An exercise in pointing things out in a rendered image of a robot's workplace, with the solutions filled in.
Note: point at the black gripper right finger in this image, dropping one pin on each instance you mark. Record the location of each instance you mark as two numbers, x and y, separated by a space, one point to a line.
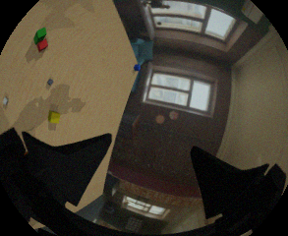
221 183

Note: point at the yellow cube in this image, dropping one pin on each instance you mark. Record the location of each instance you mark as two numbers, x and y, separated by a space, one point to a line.
53 117

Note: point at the red block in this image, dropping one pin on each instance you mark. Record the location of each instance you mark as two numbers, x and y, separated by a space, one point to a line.
41 45

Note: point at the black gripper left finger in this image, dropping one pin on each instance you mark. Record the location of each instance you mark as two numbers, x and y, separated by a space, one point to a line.
71 167

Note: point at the small blue block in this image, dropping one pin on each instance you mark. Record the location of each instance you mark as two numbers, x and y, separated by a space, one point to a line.
137 67

